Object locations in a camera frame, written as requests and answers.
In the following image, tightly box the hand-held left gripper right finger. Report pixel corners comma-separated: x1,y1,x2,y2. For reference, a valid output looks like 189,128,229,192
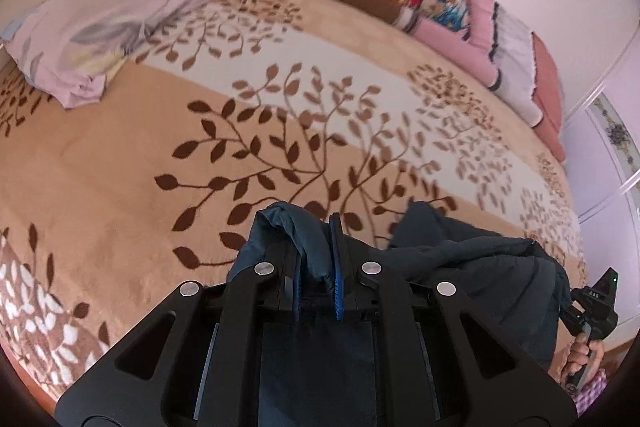
324,212,577,427

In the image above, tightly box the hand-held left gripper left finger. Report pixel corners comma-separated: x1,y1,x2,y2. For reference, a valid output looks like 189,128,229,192
55,241,304,427

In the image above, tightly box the dark teal quilted jacket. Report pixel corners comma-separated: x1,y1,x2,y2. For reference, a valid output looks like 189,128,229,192
227,201,573,427

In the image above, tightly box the person's right hand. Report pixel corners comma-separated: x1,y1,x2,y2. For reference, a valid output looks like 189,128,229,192
566,327,607,384

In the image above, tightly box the pink plaid cloth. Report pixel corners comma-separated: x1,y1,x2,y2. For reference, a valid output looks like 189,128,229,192
574,366,609,419

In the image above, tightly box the white ornate wardrobe door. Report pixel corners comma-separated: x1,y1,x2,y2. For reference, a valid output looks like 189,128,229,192
560,52,640,228

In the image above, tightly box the coral folded blanket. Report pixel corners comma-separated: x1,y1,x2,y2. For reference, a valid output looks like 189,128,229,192
530,32,569,164

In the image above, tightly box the beige leaf print blanket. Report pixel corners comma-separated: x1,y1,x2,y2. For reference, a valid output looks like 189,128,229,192
0,0,591,404

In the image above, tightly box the white frilled blanket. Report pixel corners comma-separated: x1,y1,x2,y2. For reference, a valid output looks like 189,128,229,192
492,4,544,128

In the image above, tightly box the pink folded blanket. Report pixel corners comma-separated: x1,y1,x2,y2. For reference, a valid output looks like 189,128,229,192
415,0,502,90

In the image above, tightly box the pale floral pillow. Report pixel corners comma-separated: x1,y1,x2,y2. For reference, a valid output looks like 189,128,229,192
0,0,273,110

